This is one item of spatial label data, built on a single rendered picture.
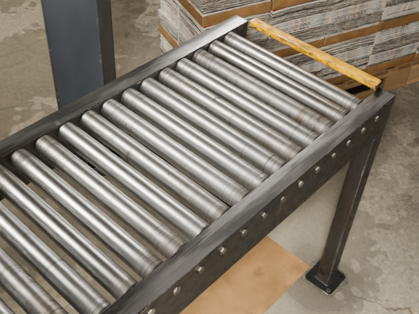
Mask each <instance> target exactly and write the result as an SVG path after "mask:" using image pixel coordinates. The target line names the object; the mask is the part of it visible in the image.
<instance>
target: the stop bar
mask: <svg viewBox="0 0 419 314"><path fill-rule="evenodd" d="M249 26H250V27H252V28H254V29H256V30H258V31H260V32H262V33H263V34H265V35H267V36H269V37H272V38H273V39H275V40H278V41H279V42H282V43H283V44H285V45H288V46H289V47H291V48H293V49H295V50H297V51H299V52H301V53H303V54H305V55H307V56H309V57H311V58H313V59H315V60H316V61H318V62H320V63H322V64H324V65H326V66H328V67H330V68H332V69H334V70H336V71H338V72H340V73H342V74H344V75H346V76H348V77H350V78H352V79H354V80H356V81H358V82H360V83H362V84H364V85H366V86H368V87H370V88H372V89H374V90H375V91H376V90H378V89H379V88H381V87H382V85H383V81H382V80H380V79H378V78H376V77H374V76H372V75H370V74H368V73H366V72H364V71H362V70H360V69H358V68H356V67H354V66H352V65H350V64H348V63H346V62H344V61H342V60H340V59H338V58H336V57H334V56H332V55H330V54H328V53H326V52H324V51H322V50H320V49H318V48H316V47H314V46H312V45H310V44H308V43H306V42H304V41H302V40H300V39H298V38H296V37H294V36H292V35H290V34H288V33H286V32H284V31H282V30H280V29H278V28H276V27H274V26H271V25H269V24H267V23H265V22H263V21H261V20H259V19H257V18H254V19H252V20H250V22H249Z"/></svg>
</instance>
